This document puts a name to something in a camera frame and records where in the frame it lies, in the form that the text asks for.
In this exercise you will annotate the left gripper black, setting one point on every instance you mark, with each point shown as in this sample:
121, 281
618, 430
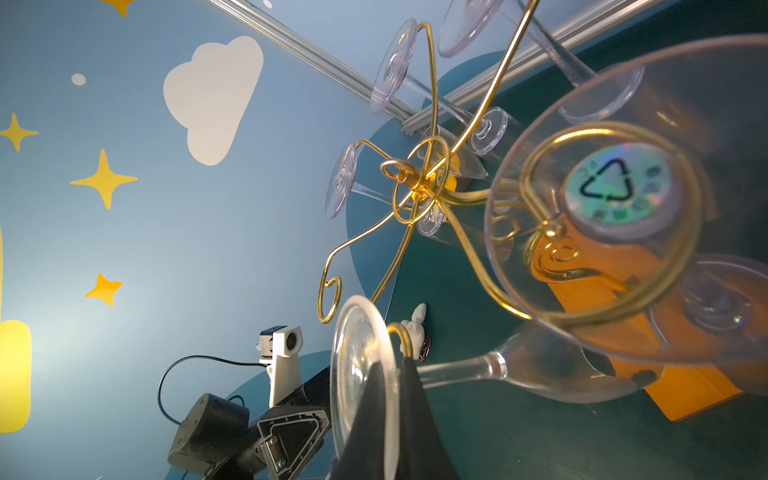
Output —
283, 441

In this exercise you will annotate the aluminium frame left post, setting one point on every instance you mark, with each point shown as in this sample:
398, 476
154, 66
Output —
293, 43

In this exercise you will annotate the wine glass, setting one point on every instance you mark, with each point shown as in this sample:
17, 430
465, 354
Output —
533, 359
342, 183
495, 131
630, 218
465, 20

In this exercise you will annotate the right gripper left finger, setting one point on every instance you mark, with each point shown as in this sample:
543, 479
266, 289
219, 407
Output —
363, 455

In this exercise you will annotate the gold wire glass rack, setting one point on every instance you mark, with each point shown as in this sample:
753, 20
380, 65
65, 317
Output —
690, 390

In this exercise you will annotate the aluminium frame back bar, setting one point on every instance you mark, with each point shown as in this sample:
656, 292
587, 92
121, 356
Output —
599, 18

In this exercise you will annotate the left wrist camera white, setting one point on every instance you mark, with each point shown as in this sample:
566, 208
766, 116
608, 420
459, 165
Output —
280, 346

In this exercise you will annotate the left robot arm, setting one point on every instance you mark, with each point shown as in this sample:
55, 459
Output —
218, 440

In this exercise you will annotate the white plush toy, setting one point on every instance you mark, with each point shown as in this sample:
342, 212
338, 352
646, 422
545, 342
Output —
420, 341

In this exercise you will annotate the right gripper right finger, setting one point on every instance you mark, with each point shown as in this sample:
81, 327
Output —
421, 452

